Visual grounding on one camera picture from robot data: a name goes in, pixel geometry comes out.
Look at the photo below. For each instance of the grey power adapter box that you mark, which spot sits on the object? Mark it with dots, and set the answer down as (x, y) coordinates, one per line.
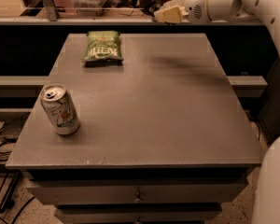
(10, 132)

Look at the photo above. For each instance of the grey metal shelf rail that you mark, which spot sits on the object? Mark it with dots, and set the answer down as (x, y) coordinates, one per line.
(62, 12)

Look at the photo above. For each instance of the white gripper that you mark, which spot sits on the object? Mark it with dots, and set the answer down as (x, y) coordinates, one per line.
(196, 6)

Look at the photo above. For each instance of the black rxbar chocolate bar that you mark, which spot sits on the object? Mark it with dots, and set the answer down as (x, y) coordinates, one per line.
(151, 8)

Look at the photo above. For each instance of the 7up soda can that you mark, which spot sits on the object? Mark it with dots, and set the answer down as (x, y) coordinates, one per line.
(59, 107)

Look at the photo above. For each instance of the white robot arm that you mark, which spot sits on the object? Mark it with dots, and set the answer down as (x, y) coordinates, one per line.
(267, 200)

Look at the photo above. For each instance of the green kettle chips bag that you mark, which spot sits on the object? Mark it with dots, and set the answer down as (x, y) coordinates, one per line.
(103, 46)

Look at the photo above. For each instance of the grey drawer cabinet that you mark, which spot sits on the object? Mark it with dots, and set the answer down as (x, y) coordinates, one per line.
(165, 123)

